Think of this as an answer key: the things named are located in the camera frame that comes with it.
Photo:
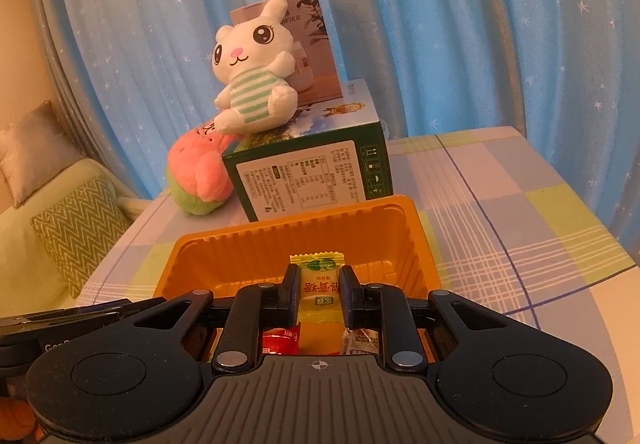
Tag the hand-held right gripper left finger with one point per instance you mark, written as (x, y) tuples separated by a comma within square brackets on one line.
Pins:
[(295, 291)]

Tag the green cardboard box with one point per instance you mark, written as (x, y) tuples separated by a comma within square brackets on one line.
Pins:
[(300, 174)]

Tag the green zigzag pillow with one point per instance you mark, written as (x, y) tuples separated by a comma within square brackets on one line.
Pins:
[(80, 229)]

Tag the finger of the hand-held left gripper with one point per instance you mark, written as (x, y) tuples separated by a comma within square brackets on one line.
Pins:
[(60, 315)]

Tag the yellow candy packet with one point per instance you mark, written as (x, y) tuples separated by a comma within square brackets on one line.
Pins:
[(320, 291)]

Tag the person's left hand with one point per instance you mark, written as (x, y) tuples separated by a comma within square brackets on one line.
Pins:
[(15, 419)]

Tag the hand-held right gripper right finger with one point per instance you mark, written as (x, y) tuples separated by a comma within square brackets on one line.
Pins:
[(348, 296)]

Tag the white rabbit plush toy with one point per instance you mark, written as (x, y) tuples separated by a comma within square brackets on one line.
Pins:
[(250, 74)]

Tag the light green sofa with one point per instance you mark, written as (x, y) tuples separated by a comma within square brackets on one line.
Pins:
[(25, 249)]

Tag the pink green plush toy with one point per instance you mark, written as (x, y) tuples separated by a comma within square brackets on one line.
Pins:
[(200, 174)]

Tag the beige printed box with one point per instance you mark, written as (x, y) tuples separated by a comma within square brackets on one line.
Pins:
[(320, 54)]

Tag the blue star curtain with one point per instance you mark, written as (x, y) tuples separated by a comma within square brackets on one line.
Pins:
[(450, 24)]

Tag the large red silver-label snack packet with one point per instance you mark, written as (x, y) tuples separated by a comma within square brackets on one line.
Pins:
[(281, 341)]

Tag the beige pillow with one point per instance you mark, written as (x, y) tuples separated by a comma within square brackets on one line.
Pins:
[(35, 149)]

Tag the checked tablecloth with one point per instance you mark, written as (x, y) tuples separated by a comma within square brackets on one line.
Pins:
[(525, 224)]

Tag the clear-wrapped dark candy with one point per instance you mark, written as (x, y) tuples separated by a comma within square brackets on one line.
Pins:
[(362, 341)]

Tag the grey curtain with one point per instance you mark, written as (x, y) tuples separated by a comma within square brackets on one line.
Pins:
[(65, 49)]

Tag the orange plastic tray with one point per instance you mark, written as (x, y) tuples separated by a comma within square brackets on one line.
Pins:
[(380, 234)]

